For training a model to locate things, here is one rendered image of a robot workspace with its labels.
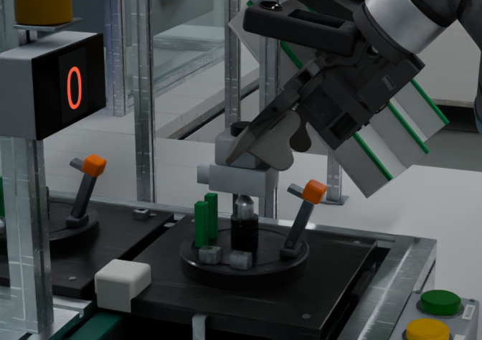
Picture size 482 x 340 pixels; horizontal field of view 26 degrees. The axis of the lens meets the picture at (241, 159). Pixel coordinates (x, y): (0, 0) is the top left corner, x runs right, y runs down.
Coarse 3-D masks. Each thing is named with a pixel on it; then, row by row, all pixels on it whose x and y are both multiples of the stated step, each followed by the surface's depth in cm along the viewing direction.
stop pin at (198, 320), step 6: (192, 318) 102; (198, 318) 102; (204, 318) 102; (192, 324) 102; (198, 324) 102; (204, 324) 102; (192, 330) 102; (198, 330) 102; (204, 330) 102; (192, 336) 102; (198, 336) 102; (204, 336) 102
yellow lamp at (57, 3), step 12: (24, 0) 88; (36, 0) 88; (48, 0) 88; (60, 0) 89; (24, 12) 89; (36, 12) 89; (48, 12) 89; (60, 12) 89; (36, 24) 89; (48, 24) 89
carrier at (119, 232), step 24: (48, 192) 120; (48, 216) 121; (72, 216) 119; (96, 216) 121; (120, 216) 127; (168, 216) 127; (72, 240) 116; (96, 240) 120; (120, 240) 120; (144, 240) 121; (72, 264) 113; (96, 264) 113; (72, 288) 107
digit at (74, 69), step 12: (84, 48) 93; (60, 60) 89; (72, 60) 91; (84, 60) 93; (60, 72) 90; (72, 72) 92; (84, 72) 94; (60, 84) 90; (72, 84) 92; (84, 84) 94; (60, 96) 90; (72, 96) 92; (84, 96) 94; (72, 108) 92; (84, 108) 94
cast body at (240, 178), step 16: (240, 128) 107; (224, 144) 108; (224, 160) 108; (240, 160) 107; (256, 160) 107; (208, 176) 111; (224, 176) 109; (240, 176) 108; (256, 176) 107; (272, 176) 109; (240, 192) 108; (256, 192) 108
